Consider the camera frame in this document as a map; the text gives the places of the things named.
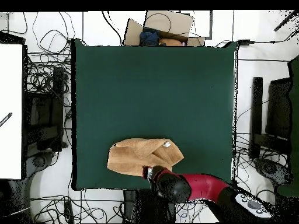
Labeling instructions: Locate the tan terry towel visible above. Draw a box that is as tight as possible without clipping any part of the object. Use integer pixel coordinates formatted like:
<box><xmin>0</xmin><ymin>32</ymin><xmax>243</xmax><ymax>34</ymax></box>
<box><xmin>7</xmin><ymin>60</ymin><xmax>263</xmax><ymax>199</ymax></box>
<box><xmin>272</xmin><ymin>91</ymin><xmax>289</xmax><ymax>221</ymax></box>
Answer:
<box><xmin>106</xmin><ymin>138</ymin><xmax>185</xmax><ymax>177</ymax></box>

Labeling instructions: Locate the dark green table cloth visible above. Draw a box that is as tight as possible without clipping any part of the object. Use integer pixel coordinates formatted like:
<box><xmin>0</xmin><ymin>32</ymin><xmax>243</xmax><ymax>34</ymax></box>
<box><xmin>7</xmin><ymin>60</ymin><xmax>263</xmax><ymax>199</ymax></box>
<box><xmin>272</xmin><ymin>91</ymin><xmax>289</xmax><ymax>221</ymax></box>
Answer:
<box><xmin>70</xmin><ymin>38</ymin><xmax>239</xmax><ymax>191</ymax></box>

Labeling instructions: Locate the black power strip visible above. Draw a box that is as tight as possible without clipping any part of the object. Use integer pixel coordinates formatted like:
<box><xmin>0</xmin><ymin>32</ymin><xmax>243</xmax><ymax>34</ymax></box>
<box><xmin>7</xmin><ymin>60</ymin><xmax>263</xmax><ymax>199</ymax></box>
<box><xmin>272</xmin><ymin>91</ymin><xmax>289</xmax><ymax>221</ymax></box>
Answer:
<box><xmin>63</xmin><ymin>200</ymin><xmax>75</xmax><ymax>224</ymax></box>

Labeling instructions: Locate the black stand base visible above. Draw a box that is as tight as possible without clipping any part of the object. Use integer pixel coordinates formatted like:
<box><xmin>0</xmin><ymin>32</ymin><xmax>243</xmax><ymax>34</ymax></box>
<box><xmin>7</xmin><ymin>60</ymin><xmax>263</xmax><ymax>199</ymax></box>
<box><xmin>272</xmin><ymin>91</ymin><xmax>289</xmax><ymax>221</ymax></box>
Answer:
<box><xmin>253</xmin><ymin>157</ymin><xmax>293</xmax><ymax>187</ymax></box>
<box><xmin>26</xmin><ymin>150</ymin><xmax>60</xmax><ymax>176</ymax></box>

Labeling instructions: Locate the black upright bar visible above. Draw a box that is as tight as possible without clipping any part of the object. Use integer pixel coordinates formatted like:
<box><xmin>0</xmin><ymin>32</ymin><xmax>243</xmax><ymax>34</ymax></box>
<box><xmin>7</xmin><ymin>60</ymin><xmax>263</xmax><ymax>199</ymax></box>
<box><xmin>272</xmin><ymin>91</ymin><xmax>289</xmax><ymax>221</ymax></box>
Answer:
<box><xmin>249</xmin><ymin>76</ymin><xmax>264</xmax><ymax>161</ymax></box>

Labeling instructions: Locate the orange garment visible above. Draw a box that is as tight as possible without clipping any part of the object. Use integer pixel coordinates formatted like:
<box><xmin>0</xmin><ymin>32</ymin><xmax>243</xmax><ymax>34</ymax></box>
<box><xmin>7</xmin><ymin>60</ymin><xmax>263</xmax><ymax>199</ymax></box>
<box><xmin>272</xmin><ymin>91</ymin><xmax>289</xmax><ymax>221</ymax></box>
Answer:
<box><xmin>158</xmin><ymin>37</ymin><xmax>186</xmax><ymax>47</ymax></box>

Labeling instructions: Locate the dark blue garment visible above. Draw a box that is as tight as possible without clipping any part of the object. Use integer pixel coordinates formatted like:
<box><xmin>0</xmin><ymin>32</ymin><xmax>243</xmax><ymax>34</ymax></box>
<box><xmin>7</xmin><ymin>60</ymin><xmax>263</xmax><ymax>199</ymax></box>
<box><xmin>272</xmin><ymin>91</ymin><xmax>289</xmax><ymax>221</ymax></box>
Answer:
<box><xmin>139</xmin><ymin>27</ymin><xmax>161</xmax><ymax>47</ymax></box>

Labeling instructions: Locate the black marker pen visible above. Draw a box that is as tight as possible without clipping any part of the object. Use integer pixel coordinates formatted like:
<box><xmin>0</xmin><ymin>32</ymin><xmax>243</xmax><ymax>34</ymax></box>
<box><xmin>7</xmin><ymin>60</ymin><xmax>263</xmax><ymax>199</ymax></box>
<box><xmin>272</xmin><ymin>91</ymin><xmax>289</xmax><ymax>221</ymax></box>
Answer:
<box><xmin>0</xmin><ymin>112</ymin><xmax>13</xmax><ymax>128</ymax></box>

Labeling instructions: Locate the white board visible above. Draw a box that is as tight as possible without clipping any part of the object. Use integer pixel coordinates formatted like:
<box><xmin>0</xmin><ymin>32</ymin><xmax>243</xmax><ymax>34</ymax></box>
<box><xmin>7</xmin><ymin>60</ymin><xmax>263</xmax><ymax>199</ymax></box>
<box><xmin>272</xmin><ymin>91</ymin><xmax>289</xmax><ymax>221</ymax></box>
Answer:
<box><xmin>0</xmin><ymin>43</ymin><xmax>23</xmax><ymax>180</ymax></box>

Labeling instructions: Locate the brown cardboard box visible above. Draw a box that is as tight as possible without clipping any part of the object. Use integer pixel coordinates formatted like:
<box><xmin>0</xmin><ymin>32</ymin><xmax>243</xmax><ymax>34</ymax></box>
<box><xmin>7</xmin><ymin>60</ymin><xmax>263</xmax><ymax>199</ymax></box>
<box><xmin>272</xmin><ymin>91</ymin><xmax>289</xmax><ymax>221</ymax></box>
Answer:
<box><xmin>123</xmin><ymin>10</ymin><xmax>206</xmax><ymax>47</ymax></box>

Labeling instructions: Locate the black power adapter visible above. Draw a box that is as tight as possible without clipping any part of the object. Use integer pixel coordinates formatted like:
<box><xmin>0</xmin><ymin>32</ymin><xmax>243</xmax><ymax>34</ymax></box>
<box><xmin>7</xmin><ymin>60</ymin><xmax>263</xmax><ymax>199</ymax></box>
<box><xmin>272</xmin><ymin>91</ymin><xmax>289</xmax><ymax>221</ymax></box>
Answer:
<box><xmin>237</xmin><ymin>38</ymin><xmax>256</xmax><ymax>47</ymax></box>

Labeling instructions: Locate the black rod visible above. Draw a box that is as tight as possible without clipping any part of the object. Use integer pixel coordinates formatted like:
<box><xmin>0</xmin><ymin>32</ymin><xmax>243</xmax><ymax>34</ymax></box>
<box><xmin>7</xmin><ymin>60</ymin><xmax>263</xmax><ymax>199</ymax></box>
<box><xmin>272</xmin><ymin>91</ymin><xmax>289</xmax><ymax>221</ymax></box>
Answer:
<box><xmin>273</xmin><ymin>10</ymin><xmax>299</xmax><ymax>33</ymax></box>

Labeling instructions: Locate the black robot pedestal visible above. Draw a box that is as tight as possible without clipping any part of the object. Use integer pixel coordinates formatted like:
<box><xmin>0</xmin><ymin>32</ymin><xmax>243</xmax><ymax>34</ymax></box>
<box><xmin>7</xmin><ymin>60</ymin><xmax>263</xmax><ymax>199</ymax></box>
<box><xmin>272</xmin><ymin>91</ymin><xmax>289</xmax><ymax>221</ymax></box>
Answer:
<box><xmin>122</xmin><ymin>188</ymin><xmax>177</xmax><ymax>224</ymax></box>

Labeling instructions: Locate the black and blue cable tangle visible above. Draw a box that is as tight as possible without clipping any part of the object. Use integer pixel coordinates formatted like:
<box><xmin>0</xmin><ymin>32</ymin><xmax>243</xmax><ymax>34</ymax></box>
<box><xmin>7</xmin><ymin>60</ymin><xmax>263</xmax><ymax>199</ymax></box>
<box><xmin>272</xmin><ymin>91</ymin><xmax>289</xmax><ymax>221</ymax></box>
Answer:
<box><xmin>175</xmin><ymin>200</ymin><xmax>211</xmax><ymax>224</ymax></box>

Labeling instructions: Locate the black cable loop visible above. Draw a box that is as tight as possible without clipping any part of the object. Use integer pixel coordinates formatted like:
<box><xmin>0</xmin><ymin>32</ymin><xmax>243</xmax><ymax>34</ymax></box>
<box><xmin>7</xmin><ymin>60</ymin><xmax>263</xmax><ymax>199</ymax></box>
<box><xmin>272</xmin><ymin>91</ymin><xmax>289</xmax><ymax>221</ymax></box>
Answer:
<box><xmin>143</xmin><ymin>12</ymin><xmax>173</xmax><ymax>32</ymax></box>
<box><xmin>32</xmin><ymin>11</ymin><xmax>77</xmax><ymax>57</ymax></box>

